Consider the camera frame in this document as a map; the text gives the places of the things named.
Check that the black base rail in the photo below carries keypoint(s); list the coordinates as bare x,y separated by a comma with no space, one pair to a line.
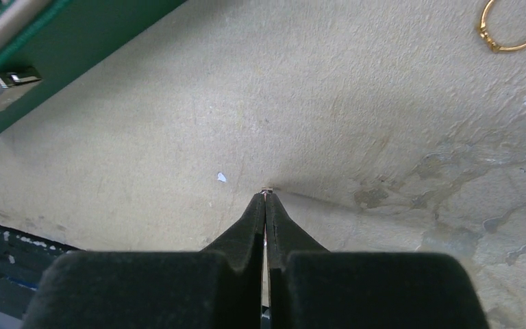
23,259

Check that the green jewelry box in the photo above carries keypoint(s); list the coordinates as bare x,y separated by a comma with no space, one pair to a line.
67,39

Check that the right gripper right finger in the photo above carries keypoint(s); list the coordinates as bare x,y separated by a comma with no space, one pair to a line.
312,287

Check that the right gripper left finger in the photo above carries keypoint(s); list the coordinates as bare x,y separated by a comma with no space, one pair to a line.
219,286

